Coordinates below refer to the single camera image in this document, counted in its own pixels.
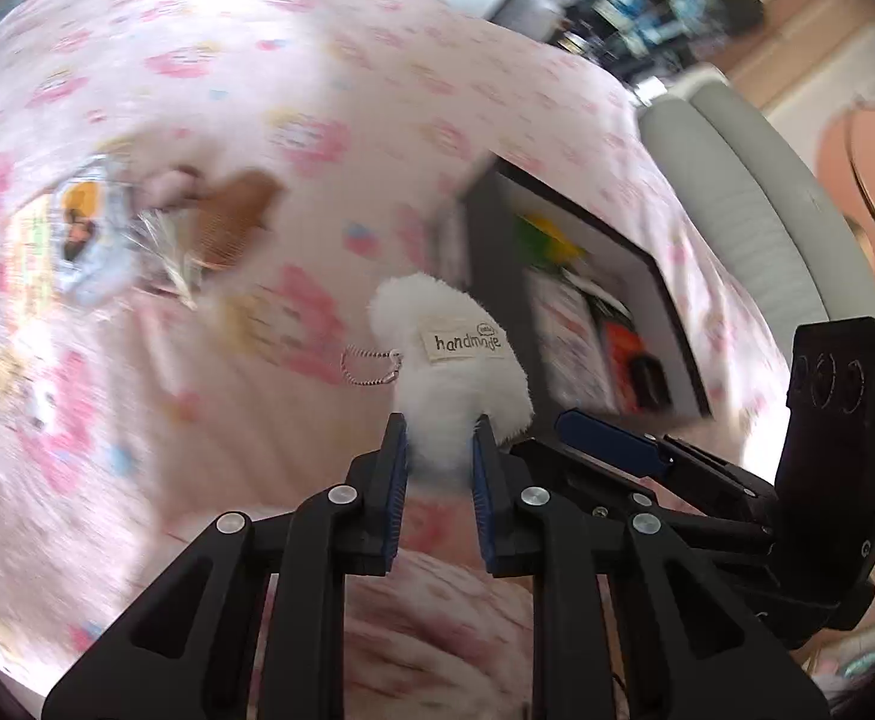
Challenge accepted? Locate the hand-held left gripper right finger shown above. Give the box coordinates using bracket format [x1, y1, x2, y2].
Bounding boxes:
[469, 416, 832, 720]

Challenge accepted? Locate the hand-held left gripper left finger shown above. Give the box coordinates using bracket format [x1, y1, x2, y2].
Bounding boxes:
[41, 412, 410, 720]

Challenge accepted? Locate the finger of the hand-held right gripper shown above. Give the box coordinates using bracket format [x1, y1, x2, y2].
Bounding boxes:
[512, 439, 775, 567]
[555, 409, 777, 522]

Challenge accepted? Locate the white plush keychain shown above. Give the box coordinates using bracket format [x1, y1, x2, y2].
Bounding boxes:
[341, 274, 536, 477]

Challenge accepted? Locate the black storage box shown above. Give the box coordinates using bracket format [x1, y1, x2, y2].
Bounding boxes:
[437, 157, 712, 421]

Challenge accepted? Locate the wooden comb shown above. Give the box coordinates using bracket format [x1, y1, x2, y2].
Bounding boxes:
[193, 169, 286, 272]

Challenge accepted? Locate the clear case with cartoon card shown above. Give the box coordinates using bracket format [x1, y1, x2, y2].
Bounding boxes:
[51, 157, 146, 308]

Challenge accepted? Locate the red and black box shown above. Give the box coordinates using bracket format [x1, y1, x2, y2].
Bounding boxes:
[602, 321, 672, 412]

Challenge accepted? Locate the printed cartoon booklet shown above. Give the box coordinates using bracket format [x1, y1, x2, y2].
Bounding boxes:
[533, 276, 620, 415]

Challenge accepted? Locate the yellow toy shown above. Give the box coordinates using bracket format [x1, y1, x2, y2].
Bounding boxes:
[523, 211, 588, 260]

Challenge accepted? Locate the clear crinkled wrapper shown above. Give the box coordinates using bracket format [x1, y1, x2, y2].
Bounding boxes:
[133, 206, 211, 310]

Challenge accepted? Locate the pink plush charm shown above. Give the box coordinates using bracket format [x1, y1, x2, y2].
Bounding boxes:
[137, 163, 211, 209]

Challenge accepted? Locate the pink printed blanket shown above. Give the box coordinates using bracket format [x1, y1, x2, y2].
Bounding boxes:
[0, 0, 792, 706]

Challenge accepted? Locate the cluttered shelf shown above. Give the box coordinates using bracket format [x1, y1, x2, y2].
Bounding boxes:
[512, 0, 769, 70]

